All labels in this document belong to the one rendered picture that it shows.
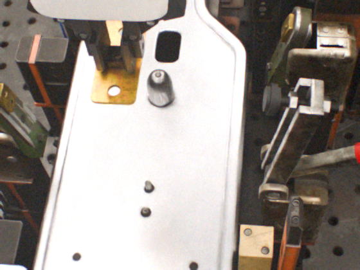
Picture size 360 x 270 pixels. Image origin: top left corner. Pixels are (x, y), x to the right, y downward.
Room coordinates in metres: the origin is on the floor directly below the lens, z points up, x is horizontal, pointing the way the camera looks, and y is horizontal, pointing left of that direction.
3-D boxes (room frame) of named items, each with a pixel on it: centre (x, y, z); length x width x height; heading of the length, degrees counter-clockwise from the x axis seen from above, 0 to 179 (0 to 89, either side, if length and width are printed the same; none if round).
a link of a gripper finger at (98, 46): (0.35, 0.07, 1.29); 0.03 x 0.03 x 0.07; 78
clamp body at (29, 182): (0.44, 0.23, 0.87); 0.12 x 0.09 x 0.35; 78
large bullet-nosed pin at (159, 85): (0.46, 0.02, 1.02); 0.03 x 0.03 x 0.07
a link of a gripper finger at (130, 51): (0.34, 0.02, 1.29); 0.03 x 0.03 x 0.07; 78
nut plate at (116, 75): (0.34, 0.04, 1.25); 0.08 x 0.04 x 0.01; 168
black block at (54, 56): (0.57, 0.17, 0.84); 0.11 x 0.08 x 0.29; 78
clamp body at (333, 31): (0.47, -0.18, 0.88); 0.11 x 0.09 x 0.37; 78
